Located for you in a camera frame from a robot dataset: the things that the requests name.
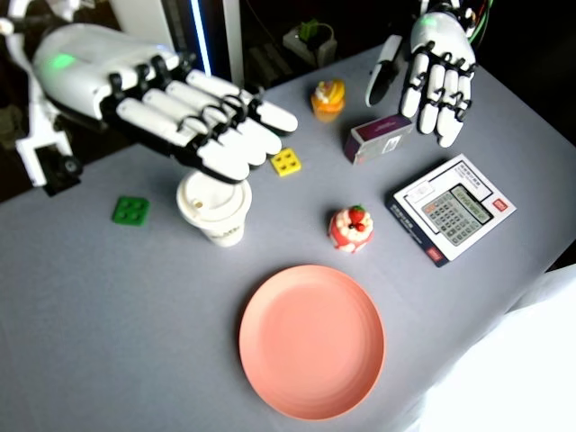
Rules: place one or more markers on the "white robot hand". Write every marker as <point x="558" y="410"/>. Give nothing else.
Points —
<point x="443" y="40"/>
<point x="81" y="67"/>

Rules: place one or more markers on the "purple small box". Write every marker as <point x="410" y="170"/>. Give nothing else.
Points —
<point x="378" y="139"/>

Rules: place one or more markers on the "white paper cup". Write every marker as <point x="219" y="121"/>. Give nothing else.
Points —
<point x="216" y="216"/>

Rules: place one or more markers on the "calculator box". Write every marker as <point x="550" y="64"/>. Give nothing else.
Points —
<point x="454" y="211"/>

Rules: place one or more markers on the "pink plate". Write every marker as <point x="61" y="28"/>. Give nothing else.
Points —
<point x="310" y="342"/>

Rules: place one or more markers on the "white column with blue light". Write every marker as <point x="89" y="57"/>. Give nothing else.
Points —
<point x="148" y="22"/>

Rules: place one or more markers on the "toy orange cupcake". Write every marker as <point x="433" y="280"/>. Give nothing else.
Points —
<point x="328" y="101"/>

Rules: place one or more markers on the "green four-hole block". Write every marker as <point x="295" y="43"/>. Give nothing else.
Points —
<point x="130" y="211"/>

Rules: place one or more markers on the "yellow four-hole block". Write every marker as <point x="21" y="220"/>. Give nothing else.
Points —
<point x="286" y="162"/>

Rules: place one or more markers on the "toy strawberry cake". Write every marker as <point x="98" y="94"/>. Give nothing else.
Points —
<point x="351" y="229"/>

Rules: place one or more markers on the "grey tablecloth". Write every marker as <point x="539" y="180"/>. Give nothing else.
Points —
<point x="135" y="315"/>

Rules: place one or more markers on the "white backdrop sheet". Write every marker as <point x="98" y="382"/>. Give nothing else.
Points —
<point x="517" y="360"/>

